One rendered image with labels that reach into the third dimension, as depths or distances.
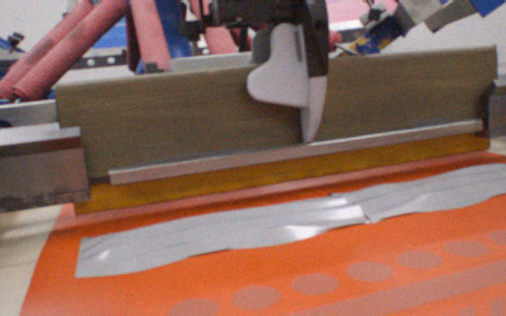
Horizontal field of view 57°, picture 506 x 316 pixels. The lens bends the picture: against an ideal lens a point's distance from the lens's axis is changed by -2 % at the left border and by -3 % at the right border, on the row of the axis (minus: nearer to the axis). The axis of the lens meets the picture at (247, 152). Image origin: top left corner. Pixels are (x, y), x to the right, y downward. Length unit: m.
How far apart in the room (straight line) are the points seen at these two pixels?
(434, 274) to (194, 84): 0.21
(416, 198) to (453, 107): 0.14
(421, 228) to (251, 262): 0.11
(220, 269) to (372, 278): 0.08
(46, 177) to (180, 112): 0.10
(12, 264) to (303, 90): 0.23
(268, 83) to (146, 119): 0.09
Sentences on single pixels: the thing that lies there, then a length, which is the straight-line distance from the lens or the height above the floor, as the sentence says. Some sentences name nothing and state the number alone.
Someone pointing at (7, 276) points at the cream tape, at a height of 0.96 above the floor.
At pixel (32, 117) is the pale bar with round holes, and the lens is 0.59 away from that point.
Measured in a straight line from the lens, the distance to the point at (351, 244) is 0.28.
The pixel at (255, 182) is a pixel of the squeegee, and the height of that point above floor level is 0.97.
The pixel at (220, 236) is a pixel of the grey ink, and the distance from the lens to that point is 0.29.
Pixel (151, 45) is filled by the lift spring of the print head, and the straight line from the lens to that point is 0.88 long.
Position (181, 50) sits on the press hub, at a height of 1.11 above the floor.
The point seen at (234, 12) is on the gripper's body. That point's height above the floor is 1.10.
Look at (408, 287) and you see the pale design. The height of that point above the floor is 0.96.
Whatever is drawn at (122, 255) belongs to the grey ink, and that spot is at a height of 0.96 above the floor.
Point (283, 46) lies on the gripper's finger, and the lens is 0.36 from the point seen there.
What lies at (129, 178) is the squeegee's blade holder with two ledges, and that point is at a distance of 0.35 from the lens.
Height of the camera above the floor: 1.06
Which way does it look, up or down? 10 degrees down
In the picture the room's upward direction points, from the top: 5 degrees counter-clockwise
